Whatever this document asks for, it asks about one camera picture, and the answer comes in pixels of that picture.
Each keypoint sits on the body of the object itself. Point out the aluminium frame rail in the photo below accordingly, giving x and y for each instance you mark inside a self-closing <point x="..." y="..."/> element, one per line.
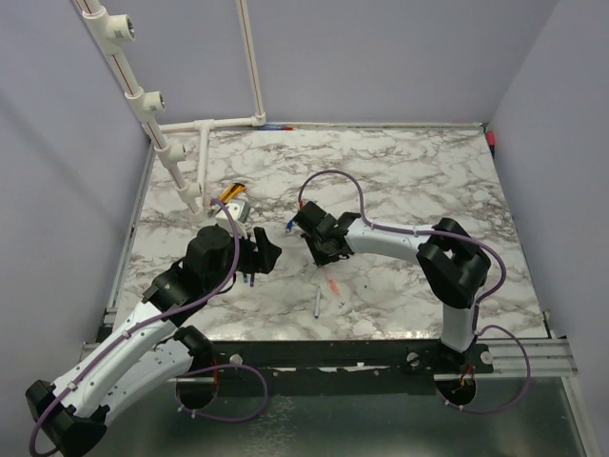
<point x="546" y="358"/>

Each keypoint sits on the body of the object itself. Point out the red pen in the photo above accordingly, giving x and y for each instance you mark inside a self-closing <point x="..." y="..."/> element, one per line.
<point x="332" y="283"/>

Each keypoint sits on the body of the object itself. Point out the grey pen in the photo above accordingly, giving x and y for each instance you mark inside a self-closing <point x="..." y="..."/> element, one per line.
<point x="318" y="299"/>

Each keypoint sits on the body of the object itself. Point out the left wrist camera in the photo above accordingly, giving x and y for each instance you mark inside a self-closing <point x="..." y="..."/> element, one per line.
<point x="239" y="211"/>

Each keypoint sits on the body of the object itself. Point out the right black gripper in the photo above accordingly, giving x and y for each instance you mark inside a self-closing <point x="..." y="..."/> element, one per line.
<point x="319" y="259"/>

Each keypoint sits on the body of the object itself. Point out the white pvc pipe frame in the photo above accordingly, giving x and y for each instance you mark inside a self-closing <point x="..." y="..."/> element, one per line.
<point x="186" y="68"/>

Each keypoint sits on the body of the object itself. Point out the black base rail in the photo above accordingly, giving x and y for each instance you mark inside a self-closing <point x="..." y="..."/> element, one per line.
<point x="328" y="368"/>

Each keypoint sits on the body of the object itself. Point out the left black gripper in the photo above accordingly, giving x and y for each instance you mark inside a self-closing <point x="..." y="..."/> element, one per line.
<point x="263" y="259"/>

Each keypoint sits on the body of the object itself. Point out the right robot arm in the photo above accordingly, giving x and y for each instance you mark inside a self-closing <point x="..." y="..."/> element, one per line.
<point x="453" y="264"/>

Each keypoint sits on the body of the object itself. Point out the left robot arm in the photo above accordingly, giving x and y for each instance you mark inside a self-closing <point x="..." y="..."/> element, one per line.
<point x="152" y="345"/>

